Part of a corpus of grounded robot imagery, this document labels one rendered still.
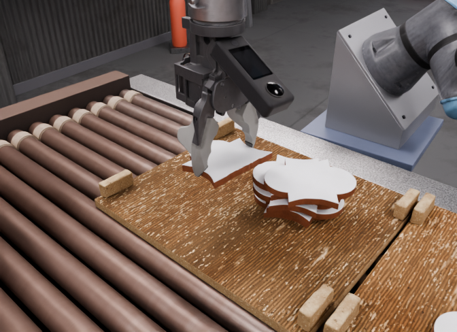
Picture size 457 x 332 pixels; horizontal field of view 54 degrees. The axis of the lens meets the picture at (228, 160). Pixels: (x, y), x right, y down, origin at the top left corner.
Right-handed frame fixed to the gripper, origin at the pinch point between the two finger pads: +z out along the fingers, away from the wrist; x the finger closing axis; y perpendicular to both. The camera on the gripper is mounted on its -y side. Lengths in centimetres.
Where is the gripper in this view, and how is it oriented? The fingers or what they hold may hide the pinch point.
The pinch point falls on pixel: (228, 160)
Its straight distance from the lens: 65.8
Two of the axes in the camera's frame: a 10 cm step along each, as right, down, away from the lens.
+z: 0.0, 8.5, 5.2
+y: -6.9, -3.8, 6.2
